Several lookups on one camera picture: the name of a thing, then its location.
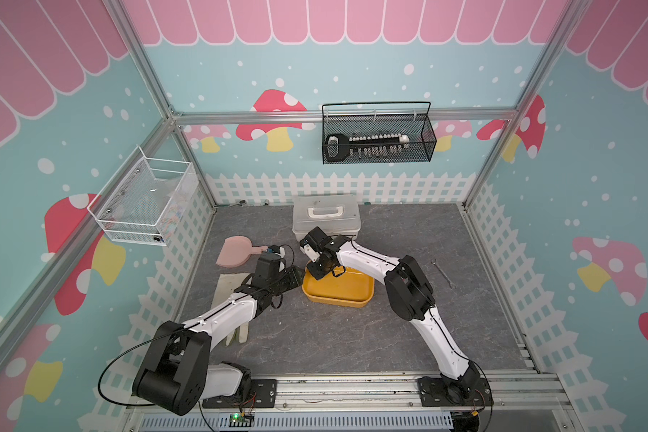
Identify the yellow plastic storage box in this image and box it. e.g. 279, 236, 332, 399
302, 268, 375, 308

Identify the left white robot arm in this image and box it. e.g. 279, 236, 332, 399
131, 251, 305, 416

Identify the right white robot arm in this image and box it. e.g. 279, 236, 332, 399
299, 227, 491, 403

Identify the white lidded plastic box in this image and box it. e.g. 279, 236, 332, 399
293, 194, 362, 241

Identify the white work glove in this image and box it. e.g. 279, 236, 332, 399
212, 273, 248, 347

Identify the black socket set holder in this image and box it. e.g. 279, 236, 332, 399
322, 133, 410, 163

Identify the metal wrench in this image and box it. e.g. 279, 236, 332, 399
431, 259, 456, 289

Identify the small green circuit board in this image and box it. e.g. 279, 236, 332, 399
229, 413, 255, 428

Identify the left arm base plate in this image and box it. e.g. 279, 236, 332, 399
201, 379, 278, 410

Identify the white wire wall basket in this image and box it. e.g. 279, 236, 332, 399
87, 148, 199, 247

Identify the black wire wall basket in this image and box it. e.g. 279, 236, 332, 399
321, 101, 437, 164

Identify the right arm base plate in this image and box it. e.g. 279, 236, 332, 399
416, 376, 493, 410

